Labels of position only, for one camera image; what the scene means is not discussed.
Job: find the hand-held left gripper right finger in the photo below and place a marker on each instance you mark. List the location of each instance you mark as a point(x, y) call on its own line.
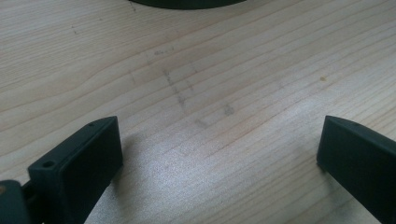
point(361, 161)

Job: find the metal trash bin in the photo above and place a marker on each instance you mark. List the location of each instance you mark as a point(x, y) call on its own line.
point(186, 3)

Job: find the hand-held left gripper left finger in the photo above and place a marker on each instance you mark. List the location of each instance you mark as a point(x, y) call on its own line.
point(77, 168)

